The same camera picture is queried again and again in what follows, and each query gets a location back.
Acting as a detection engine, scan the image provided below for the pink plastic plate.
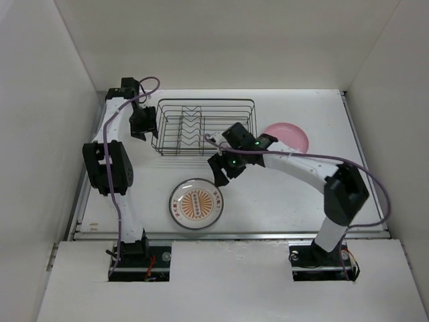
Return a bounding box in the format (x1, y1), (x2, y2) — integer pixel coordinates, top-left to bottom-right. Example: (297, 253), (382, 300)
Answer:
(263, 123), (309, 154)

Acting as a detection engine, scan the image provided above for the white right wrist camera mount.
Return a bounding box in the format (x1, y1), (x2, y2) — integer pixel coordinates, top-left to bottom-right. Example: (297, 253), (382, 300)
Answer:
(205, 132), (227, 146)

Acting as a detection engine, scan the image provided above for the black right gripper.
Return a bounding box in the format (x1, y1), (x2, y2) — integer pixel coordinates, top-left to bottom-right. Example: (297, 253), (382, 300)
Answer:
(208, 144), (248, 186)

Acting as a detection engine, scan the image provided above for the white plate orange sunburst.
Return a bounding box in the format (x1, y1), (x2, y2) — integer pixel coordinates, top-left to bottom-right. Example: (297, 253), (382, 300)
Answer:
(168, 178), (224, 231)

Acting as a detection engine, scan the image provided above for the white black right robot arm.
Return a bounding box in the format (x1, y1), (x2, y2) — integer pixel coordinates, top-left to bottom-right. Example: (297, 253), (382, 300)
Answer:
(204, 123), (369, 264)

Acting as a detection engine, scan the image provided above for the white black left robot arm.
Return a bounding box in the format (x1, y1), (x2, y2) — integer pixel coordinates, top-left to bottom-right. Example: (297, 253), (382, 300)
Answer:
(82, 76), (160, 266)

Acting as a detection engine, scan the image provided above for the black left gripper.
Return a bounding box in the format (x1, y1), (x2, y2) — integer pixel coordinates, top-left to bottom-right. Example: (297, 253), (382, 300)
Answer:
(129, 105), (157, 141)

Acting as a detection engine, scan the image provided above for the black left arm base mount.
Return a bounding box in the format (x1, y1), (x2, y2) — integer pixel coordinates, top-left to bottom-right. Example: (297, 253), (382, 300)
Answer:
(108, 244), (172, 282)

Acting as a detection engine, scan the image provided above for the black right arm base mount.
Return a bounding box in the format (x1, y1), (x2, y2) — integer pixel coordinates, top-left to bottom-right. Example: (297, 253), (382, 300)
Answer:
(288, 244), (361, 282)

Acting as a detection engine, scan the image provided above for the dark wire dish rack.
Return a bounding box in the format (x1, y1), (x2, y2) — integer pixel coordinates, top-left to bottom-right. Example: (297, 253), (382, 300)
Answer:
(151, 98), (257, 157)

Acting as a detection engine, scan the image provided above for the aluminium front rail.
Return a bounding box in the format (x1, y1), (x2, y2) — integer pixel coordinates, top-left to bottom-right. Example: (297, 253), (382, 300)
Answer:
(68, 230), (391, 241)

